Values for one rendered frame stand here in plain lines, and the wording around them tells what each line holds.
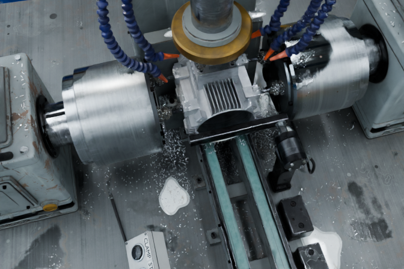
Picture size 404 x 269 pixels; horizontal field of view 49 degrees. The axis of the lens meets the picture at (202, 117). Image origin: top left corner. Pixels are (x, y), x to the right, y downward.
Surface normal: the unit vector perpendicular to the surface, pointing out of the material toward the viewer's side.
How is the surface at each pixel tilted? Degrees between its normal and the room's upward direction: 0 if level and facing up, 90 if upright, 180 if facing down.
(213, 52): 0
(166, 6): 90
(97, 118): 36
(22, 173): 90
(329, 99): 77
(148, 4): 90
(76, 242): 0
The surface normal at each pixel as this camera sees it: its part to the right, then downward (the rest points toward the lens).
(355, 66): 0.15, 0.22
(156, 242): 0.76, -0.47
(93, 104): 0.07, -0.15
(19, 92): -0.02, -0.48
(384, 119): 0.25, 0.84
